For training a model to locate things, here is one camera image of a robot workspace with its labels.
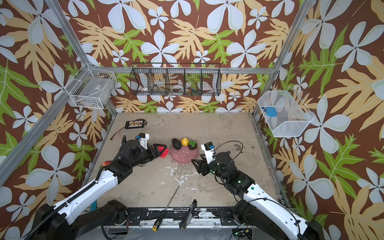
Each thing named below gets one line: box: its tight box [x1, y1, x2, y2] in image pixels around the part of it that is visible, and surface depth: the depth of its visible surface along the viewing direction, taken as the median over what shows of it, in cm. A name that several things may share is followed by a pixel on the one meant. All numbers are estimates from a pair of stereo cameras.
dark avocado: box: [171, 138, 182, 151], surface depth 98 cm
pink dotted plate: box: [169, 144, 199, 164], surface depth 98 cm
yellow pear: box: [181, 137, 190, 146], surface depth 100 cm
